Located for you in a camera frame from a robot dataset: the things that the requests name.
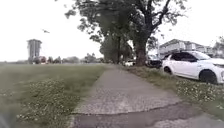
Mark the white car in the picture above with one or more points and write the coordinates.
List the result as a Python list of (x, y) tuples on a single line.
[(190, 66), (129, 63)]

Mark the large leafy tree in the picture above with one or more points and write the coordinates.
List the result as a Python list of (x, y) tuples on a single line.
[(140, 53)]

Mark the grey concrete path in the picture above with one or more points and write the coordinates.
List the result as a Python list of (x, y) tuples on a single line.
[(123, 93)]

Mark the distant row of trees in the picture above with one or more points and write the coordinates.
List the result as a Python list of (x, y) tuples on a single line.
[(71, 60)]

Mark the dark car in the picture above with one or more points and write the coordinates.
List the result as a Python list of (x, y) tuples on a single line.
[(154, 62)]

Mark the pale house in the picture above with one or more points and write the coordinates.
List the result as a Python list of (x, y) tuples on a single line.
[(176, 46)]

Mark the wide grass field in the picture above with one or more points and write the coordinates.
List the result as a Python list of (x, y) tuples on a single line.
[(46, 86)]

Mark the construction crane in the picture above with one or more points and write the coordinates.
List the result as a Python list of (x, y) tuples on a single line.
[(45, 31)]

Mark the tall tower building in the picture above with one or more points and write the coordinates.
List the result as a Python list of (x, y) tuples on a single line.
[(34, 49)]

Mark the narrow grass strip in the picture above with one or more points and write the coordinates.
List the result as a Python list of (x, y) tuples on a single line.
[(196, 93)]

